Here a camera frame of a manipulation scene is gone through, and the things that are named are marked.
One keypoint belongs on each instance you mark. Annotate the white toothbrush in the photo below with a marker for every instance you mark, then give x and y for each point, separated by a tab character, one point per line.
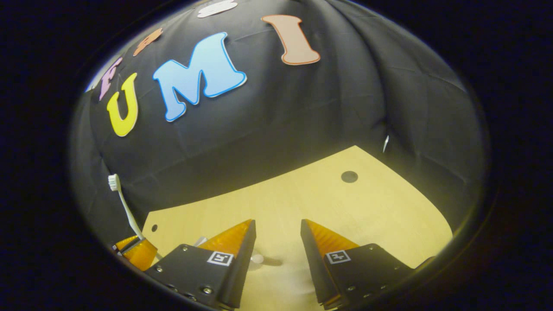
125	207

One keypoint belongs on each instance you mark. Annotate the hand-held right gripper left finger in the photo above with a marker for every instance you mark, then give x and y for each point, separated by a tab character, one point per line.
239	268

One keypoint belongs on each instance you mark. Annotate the wooden desktop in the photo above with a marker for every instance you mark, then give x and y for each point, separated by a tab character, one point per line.
367	216

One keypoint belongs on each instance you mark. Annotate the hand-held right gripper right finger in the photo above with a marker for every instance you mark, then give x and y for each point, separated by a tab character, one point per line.
313	268

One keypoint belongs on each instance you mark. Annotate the white cup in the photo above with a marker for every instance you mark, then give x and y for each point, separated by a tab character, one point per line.
257	259

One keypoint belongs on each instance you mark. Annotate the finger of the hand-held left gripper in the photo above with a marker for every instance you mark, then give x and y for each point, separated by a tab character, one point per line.
125	242
142	255

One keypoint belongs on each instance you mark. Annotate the black backdrop cloth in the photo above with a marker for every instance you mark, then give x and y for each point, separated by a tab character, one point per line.
302	112

